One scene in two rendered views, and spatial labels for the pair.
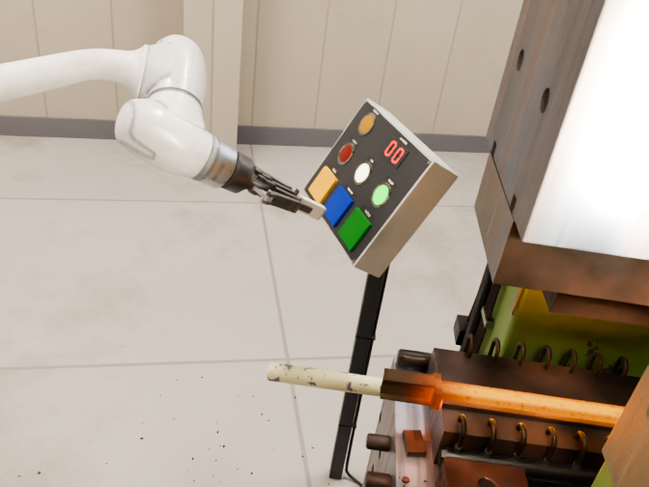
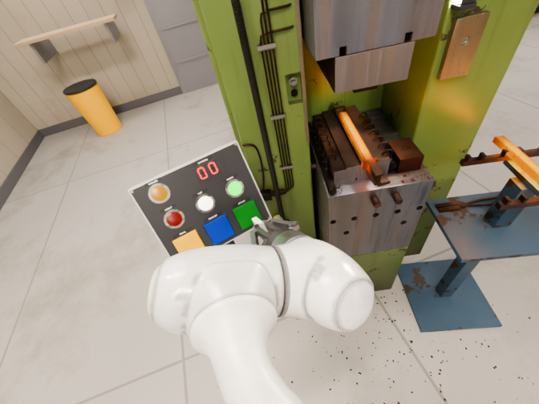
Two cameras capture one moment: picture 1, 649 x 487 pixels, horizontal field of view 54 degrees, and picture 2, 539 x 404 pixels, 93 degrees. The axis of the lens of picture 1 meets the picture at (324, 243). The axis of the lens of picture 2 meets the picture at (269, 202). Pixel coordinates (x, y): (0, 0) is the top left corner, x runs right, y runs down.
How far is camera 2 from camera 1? 115 cm
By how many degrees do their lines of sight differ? 63
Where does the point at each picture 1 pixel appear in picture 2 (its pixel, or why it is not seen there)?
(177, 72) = (256, 257)
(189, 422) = not seen: outside the picture
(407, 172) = (231, 163)
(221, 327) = not seen: outside the picture
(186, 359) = not seen: outside the picture
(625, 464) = (457, 66)
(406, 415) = (365, 187)
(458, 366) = (345, 160)
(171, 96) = (296, 258)
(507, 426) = (372, 144)
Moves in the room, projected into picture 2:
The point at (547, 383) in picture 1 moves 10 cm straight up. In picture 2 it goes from (338, 138) to (338, 115)
